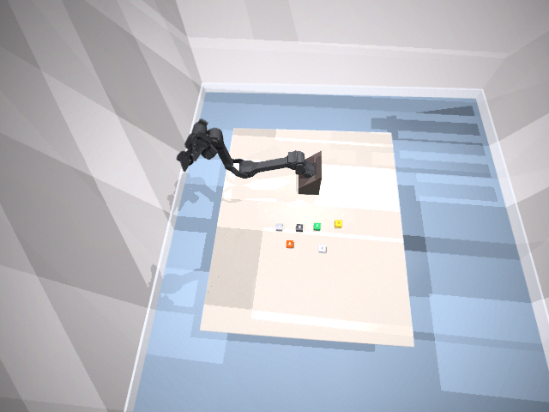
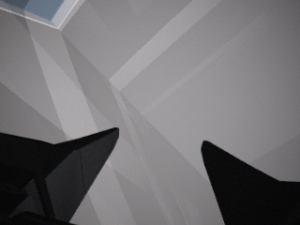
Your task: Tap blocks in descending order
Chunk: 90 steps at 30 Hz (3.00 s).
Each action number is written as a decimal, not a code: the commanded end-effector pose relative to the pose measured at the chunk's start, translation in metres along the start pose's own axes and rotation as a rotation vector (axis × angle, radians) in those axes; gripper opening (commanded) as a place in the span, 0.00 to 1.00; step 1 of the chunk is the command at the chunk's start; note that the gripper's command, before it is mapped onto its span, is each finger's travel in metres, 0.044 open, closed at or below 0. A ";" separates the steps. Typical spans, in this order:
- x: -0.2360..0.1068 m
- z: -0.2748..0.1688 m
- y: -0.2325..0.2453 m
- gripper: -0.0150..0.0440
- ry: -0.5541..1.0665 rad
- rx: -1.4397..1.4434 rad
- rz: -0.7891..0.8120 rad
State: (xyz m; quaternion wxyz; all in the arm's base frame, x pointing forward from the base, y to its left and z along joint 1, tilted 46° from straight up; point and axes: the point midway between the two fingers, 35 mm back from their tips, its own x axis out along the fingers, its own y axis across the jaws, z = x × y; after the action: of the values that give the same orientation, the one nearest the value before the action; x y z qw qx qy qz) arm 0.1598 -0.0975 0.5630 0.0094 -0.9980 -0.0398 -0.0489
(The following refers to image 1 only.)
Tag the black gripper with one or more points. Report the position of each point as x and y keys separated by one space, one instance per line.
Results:
x=197 y=143

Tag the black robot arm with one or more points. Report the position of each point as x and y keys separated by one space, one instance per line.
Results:
x=295 y=160

